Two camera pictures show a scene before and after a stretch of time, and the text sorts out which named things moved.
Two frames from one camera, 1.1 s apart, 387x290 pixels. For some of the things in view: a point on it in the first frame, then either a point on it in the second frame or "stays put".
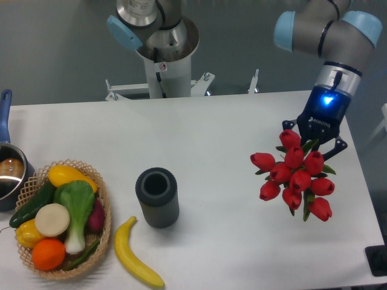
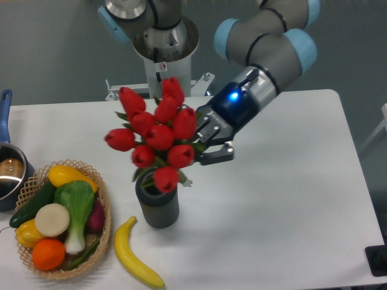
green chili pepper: x=89 y=251 stays put
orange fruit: x=48 y=254 stays put
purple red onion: x=97 y=220 stays put
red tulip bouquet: x=298 y=174 -> x=162 y=141
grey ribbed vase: x=156 y=190 stays put
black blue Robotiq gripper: x=321 y=118 -> x=233 y=108
